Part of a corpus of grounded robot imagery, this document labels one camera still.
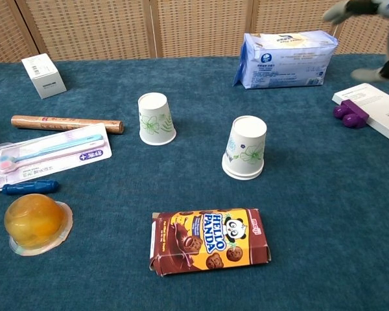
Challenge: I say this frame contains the flat white box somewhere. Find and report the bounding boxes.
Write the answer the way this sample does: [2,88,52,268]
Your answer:
[332,82,389,148]

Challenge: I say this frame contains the blue marker pen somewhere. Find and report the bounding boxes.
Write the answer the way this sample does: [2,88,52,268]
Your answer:
[1,179,59,196]

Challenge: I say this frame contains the Hello Panda biscuit box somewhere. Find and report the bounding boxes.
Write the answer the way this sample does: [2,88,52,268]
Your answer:
[148,207,272,277]

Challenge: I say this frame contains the blue tissue pack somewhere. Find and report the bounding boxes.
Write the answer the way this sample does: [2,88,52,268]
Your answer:
[232,30,340,90]

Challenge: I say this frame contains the small white carton box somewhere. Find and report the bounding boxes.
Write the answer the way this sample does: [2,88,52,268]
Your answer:
[21,53,67,100]

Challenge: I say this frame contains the toothbrush blister pack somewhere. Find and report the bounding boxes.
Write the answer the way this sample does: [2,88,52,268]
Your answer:
[0,122,113,194]

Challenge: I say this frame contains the woven bamboo folding screen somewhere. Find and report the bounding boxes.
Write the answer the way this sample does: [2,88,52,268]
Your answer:
[0,0,389,64]

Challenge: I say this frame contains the brown wooden roll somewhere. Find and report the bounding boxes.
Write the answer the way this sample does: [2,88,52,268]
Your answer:
[10,115,124,135]

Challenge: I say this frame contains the blue green flower paper cup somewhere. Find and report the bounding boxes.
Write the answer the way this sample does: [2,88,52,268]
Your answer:
[222,115,268,178]

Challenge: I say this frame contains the teal table cloth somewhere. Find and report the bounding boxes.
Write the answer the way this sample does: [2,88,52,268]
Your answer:
[0,53,389,311]

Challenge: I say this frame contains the purple toy block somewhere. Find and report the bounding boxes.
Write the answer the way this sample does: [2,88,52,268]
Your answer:
[333,99,370,130]

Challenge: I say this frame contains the orange jelly cup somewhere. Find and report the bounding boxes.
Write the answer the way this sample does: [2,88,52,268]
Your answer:
[3,193,74,257]

